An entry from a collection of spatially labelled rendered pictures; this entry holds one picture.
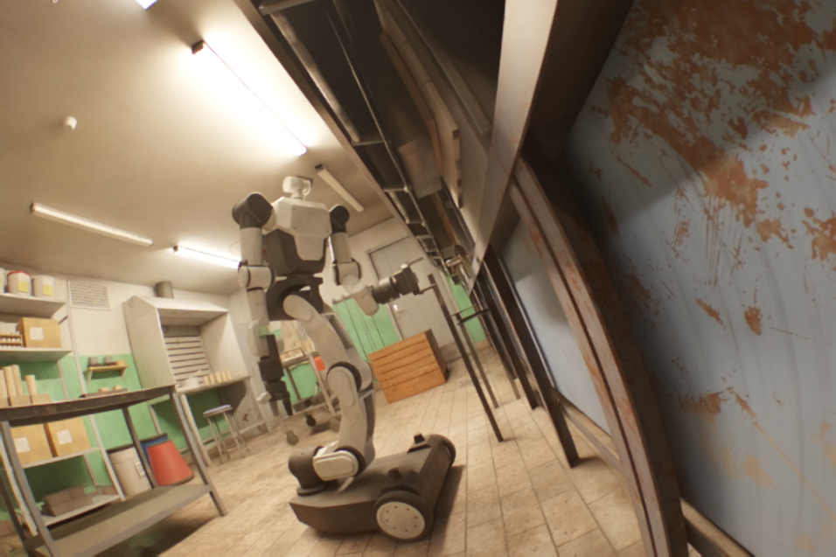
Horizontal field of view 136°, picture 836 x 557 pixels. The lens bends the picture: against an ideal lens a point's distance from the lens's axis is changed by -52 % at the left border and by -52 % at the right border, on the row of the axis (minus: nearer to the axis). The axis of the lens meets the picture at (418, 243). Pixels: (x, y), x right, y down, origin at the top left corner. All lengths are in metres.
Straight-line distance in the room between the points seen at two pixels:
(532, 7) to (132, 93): 2.36
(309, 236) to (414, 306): 4.26
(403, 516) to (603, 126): 1.19
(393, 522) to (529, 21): 1.29
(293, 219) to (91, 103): 1.66
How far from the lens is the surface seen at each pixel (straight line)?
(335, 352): 1.37
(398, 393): 4.06
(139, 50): 2.25
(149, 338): 4.64
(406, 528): 1.29
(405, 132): 0.71
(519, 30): 0.27
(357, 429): 1.42
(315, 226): 1.45
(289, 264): 1.40
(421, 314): 5.55
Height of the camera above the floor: 0.68
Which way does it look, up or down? 13 degrees up
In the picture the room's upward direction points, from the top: 23 degrees counter-clockwise
